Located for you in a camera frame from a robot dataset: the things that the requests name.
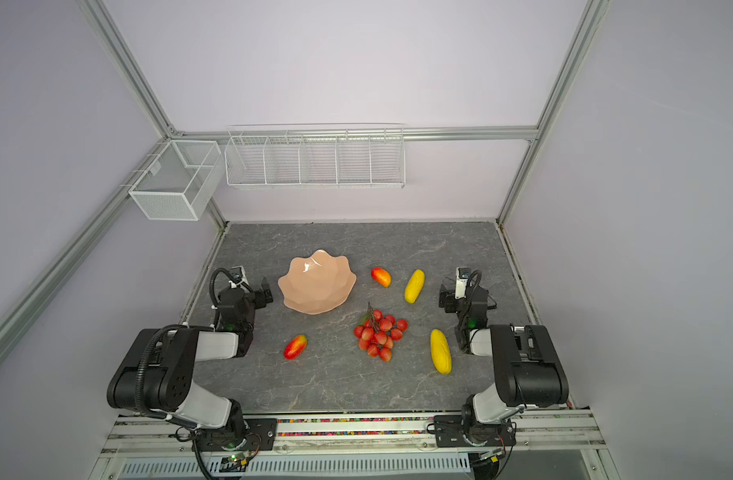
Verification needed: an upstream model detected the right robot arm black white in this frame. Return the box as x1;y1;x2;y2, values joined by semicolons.
428;285;569;448

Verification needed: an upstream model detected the red lychee bunch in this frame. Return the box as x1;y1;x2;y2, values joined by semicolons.
354;304;409;363

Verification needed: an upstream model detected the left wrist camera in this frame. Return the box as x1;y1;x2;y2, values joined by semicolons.
230;266;246;285

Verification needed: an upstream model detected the white mesh box basket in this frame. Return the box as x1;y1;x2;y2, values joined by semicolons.
130;140;224;221

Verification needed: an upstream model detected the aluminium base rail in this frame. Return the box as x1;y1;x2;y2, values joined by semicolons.
100;410;608;458

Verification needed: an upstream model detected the yellow fruit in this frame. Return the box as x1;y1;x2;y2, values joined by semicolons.
430;329;452;375
404;269;425;304

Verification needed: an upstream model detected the yellow fruit front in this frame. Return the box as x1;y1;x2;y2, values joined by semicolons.
430;329;452;375

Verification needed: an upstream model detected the peach scalloped fruit bowl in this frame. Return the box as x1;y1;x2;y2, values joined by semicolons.
278;249;356;315

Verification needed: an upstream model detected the red mango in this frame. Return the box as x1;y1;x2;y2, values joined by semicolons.
284;334;308;360
371;267;392;288

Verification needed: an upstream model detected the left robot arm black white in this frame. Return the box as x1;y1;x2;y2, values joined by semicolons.
106;268;276;454

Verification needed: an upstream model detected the long white wire basket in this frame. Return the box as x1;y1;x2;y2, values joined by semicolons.
224;123;406;189

